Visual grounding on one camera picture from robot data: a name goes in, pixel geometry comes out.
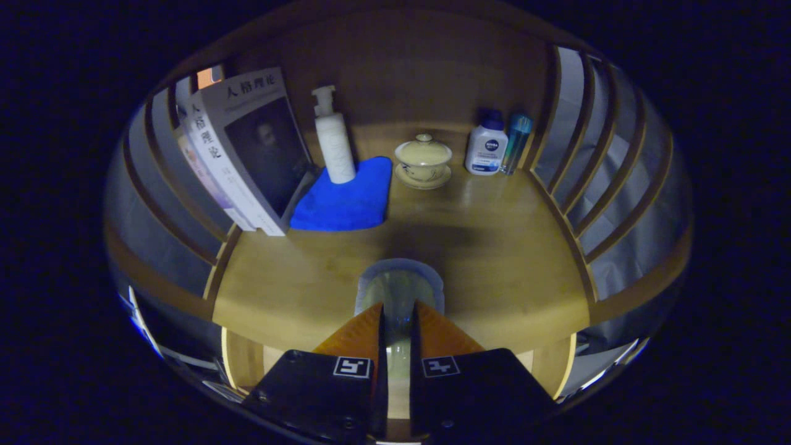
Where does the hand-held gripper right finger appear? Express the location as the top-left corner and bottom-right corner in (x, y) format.
(409, 301), (560, 443)

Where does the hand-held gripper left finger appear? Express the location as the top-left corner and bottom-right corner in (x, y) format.
(241, 302), (389, 445)

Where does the pale green grey sponge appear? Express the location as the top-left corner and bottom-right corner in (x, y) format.
(354, 258), (446, 378)

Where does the wooden countertop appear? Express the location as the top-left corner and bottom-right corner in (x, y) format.
(210, 121), (594, 353)

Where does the wooden cabinet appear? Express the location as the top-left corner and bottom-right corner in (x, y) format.
(105, 0), (693, 439)

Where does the blue folded cloth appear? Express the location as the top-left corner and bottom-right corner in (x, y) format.
(289, 156), (394, 232)

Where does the beige lidded teacup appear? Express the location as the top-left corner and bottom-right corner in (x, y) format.
(394, 133), (453, 190)

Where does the white lotion bottle blue cap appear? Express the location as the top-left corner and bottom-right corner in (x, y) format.
(464, 109), (509, 177)

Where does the white pump bottle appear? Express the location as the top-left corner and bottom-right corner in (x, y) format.
(311, 85), (357, 185)

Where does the teal slim bottle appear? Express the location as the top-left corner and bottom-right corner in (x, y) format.
(499, 112), (533, 176)

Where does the thick white book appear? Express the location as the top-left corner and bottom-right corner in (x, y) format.
(185, 67), (317, 237)

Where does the thin purple book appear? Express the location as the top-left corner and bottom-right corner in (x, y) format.
(176, 130), (254, 232)

